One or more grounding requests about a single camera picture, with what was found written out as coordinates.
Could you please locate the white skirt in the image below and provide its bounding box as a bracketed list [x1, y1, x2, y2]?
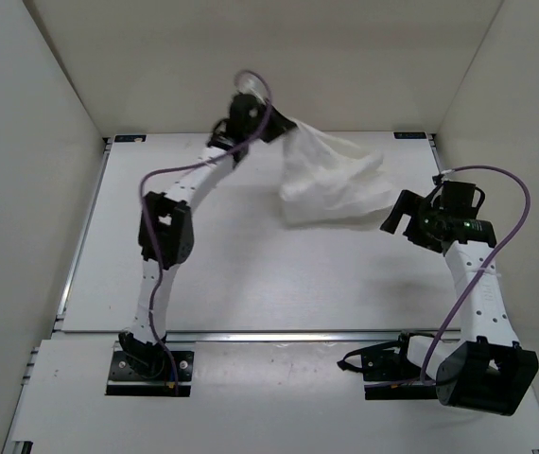
[279, 120, 395, 225]

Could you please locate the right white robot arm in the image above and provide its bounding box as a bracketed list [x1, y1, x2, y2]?
[337, 181, 539, 416]

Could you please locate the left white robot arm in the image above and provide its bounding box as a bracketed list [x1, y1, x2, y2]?
[118, 93, 296, 376]

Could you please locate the right blue corner label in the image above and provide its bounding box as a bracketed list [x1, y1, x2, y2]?
[393, 131, 426, 140]

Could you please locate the blue corner label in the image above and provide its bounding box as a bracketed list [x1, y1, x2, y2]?
[393, 131, 426, 140]
[113, 134, 147, 143]

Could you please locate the left blue corner label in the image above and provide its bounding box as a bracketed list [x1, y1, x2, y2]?
[113, 134, 147, 143]

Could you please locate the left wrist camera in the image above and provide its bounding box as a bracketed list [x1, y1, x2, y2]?
[237, 74, 268, 100]

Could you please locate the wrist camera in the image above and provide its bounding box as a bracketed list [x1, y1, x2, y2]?
[237, 74, 268, 100]
[432, 169, 453, 187]

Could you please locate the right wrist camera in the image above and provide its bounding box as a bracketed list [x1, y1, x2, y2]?
[432, 169, 453, 187]

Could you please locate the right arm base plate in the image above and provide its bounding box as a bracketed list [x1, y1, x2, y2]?
[361, 347, 438, 401]

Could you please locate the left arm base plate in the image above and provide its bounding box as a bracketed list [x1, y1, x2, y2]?
[105, 350, 195, 397]

